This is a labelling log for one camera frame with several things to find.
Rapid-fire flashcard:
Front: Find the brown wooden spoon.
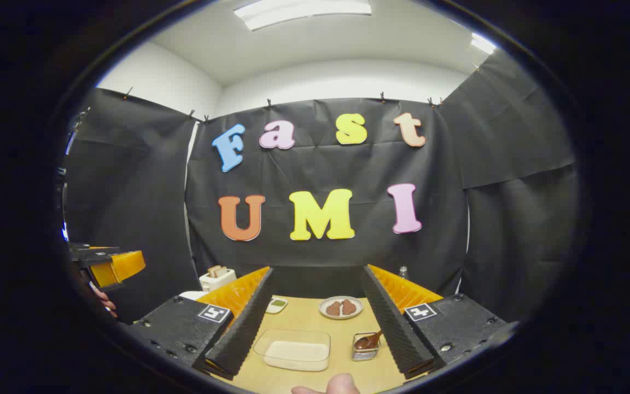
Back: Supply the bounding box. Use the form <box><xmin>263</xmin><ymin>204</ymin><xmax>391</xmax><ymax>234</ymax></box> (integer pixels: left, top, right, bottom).
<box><xmin>354</xmin><ymin>331</ymin><xmax>384</xmax><ymax>351</ymax></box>

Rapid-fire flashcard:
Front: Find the metal mesh chopstick holder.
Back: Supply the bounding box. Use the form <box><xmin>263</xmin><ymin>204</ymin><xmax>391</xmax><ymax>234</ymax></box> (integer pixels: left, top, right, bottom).
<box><xmin>352</xmin><ymin>332</ymin><xmax>381</xmax><ymax>362</ymax></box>

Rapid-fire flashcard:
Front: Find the clear plastic rice container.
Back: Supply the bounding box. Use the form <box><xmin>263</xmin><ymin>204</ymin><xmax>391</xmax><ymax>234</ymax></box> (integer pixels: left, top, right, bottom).
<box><xmin>253</xmin><ymin>329</ymin><xmax>331</xmax><ymax>372</ymax></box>

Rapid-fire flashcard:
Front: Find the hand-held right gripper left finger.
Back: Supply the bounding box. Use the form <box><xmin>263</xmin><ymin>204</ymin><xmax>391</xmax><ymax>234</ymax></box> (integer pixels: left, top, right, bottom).
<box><xmin>126</xmin><ymin>266</ymin><xmax>277</xmax><ymax>381</ymax></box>

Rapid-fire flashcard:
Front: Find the white toaster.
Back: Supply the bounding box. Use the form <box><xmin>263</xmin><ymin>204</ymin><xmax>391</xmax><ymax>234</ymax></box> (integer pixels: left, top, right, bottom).
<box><xmin>199</xmin><ymin>265</ymin><xmax>237</xmax><ymax>292</ymax></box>

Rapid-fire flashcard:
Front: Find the small ceiling light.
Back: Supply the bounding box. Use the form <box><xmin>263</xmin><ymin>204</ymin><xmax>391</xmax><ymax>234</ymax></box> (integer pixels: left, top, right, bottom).
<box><xmin>471</xmin><ymin>33</ymin><xmax>497</xmax><ymax>55</ymax></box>

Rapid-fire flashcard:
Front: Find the long ceiling light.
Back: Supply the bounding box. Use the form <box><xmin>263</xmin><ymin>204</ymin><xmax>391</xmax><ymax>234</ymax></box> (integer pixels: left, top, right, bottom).
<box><xmin>233</xmin><ymin>0</ymin><xmax>373</xmax><ymax>31</ymax></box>

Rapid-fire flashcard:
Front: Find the white uncooked rice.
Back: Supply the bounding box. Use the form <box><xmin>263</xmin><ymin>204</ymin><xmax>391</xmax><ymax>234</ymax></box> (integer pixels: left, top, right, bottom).
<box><xmin>265</xmin><ymin>340</ymin><xmax>330</xmax><ymax>370</ymax></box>

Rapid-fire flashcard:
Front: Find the black backdrop cloth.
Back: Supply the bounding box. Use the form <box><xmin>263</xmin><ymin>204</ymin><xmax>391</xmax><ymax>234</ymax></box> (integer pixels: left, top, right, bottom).
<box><xmin>63</xmin><ymin>52</ymin><xmax>578</xmax><ymax>323</ymax></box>

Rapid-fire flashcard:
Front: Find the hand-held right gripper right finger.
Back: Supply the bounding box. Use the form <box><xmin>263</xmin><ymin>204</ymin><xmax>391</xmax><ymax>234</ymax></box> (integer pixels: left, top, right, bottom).
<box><xmin>361</xmin><ymin>264</ymin><xmax>518</xmax><ymax>379</ymax></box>

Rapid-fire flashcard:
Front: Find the round white plate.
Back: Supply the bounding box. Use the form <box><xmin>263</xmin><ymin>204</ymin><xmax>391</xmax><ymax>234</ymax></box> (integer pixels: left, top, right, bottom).
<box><xmin>319</xmin><ymin>295</ymin><xmax>364</xmax><ymax>320</ymax></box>

